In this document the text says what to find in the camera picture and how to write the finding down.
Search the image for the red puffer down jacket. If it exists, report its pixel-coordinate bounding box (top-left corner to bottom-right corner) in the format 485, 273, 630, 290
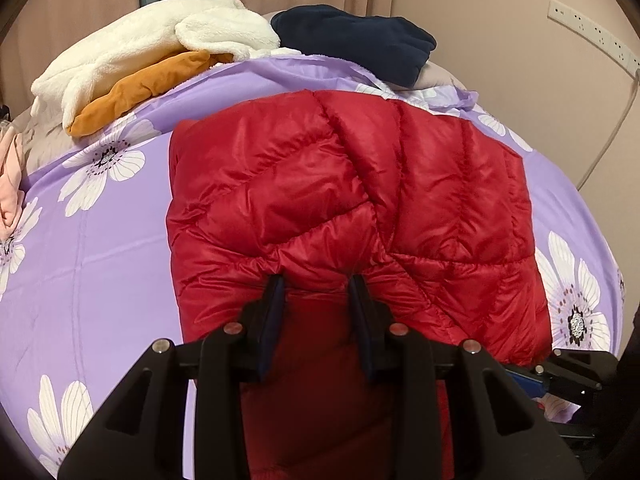
167, 91, 552, 479

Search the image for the purple floral bed cover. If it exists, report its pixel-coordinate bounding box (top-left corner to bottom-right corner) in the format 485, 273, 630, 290
0, 52, 628, 480

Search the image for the pink folded garment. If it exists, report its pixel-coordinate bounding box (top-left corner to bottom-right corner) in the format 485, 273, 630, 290
0, 119, 24, 242

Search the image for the orange folded garment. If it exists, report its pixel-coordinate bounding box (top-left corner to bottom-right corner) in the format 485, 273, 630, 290
66, 51, 234, 138

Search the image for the navy blue fleece garment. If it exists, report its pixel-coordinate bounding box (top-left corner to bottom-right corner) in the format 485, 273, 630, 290
270, 4, 437, 88

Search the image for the white fleece blanket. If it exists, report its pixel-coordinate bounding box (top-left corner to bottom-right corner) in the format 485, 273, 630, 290
30, 0, 297, 128

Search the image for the white power cable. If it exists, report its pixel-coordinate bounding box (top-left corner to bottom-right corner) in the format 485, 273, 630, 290
576, 69, 640, 191

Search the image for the white wall power strip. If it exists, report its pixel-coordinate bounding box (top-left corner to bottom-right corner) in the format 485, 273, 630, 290
547, 0, 639, 77

